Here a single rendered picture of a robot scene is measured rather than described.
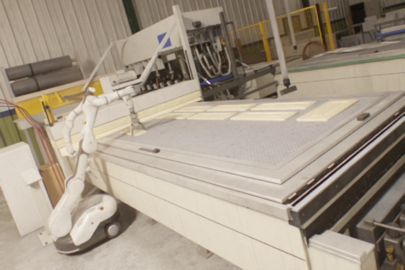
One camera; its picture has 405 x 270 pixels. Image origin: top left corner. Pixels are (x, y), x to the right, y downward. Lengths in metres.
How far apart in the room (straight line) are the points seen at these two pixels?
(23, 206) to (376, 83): 5.32
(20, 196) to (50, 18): 5.23
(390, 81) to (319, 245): 4.28
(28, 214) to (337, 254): 3.74
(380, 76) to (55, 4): 7.27
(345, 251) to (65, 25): 8.08
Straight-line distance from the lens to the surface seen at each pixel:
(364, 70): 5.69
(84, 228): 3.36
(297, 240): 1.60
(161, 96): 4.54
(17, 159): 4.38
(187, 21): 6.20
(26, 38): 8.50
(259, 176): 1.69
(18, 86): 7.53
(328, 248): 1.53
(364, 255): 1.50
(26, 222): 4.55
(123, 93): 3.22
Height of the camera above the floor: 1.56
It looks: 10 degrees down
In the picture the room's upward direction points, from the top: 15 degrees counter-clockwise
